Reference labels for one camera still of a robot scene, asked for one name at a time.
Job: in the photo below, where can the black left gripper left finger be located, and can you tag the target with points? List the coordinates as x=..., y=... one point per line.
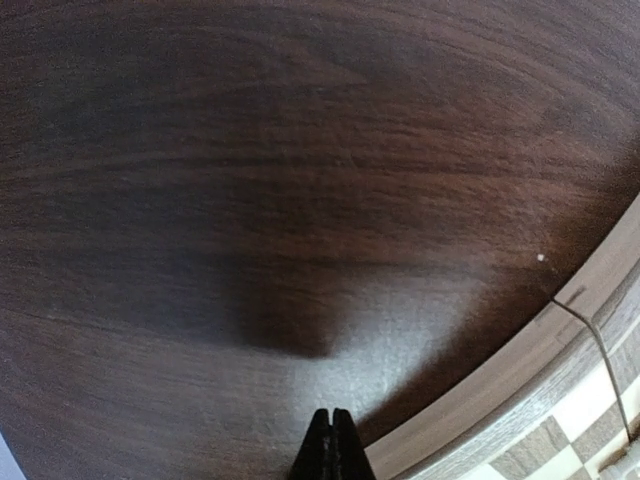
x=313, y=460

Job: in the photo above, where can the wooden chess board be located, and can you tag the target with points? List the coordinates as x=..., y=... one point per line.
x=558, y=401

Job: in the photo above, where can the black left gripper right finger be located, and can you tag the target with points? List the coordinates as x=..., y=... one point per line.
x=349, y=460

